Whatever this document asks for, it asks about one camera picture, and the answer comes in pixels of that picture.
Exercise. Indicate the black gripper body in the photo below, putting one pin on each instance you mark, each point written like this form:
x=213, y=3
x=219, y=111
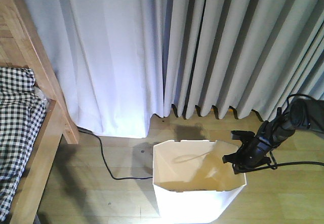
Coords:
x=250, y=156

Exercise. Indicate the white plastic trash bin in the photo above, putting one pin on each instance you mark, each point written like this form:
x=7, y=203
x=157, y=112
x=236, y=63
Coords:
x=191, y=183

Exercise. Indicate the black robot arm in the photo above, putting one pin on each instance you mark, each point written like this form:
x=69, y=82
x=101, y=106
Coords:
x=301, y=114

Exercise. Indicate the white pleated curtain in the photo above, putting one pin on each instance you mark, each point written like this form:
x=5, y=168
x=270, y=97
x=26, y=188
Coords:
x=119, y=62

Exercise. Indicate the black white checkered bedding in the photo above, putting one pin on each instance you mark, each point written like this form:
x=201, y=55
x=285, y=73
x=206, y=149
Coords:
x=22, y=115

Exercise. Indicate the wooden bed frame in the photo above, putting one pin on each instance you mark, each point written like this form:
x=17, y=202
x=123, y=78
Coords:
x=21, y=47

